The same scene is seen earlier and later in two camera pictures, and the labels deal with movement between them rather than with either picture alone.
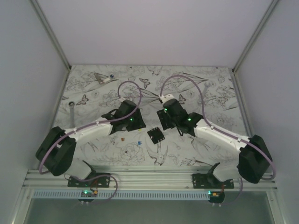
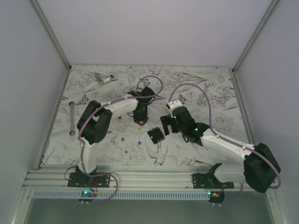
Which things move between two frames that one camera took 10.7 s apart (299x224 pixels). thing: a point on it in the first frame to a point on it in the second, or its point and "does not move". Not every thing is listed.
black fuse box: x=155 y=135 does not move
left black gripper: x=139 y=123 to x=139 y=120
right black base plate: x=209 y=181 does not move
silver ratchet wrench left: x=72 y=104 does not move
